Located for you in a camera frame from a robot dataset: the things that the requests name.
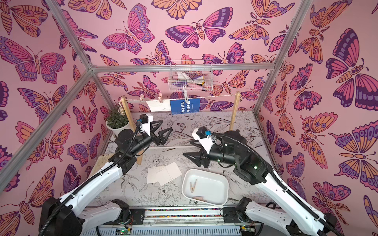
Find white postcard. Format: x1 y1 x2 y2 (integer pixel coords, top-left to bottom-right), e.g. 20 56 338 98
146 99 171 112
147 166 172 185
157 162 182 186

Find aluminium frame profiles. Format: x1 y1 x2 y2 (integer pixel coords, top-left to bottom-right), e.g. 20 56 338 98
0 0 314 192

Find wooden drying rack frame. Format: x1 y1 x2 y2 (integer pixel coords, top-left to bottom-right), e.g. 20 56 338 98
120 90 241 165

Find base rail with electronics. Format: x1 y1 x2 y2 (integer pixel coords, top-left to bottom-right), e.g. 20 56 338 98
82 205 264 236

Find white wire basket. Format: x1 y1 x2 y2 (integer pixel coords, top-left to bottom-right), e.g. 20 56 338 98
166 59 214 92

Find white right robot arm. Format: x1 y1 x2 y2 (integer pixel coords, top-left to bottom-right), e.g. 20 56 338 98
184 126 342 236

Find white plastic tray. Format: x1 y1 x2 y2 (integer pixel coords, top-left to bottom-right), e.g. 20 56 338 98
182 169 229 206

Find potted green plant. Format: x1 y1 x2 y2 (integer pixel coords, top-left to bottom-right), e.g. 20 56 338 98
106 109 132 137

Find blue postcard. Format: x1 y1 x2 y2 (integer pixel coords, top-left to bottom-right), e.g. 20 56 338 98
170 98 200 115

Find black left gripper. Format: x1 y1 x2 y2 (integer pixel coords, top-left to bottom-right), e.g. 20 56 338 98
129 121 171 158

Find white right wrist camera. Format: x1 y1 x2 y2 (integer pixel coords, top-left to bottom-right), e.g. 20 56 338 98
192 126 213 154

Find beige clothespin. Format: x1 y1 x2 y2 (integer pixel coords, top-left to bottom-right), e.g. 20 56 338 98
193 196 207 202
158 92 163 103
190 179 197 193

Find grey clothespin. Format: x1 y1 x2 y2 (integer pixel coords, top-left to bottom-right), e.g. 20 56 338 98
183 86 189 104

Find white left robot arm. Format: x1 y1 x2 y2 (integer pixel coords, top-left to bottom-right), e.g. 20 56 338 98
38 119 173 236

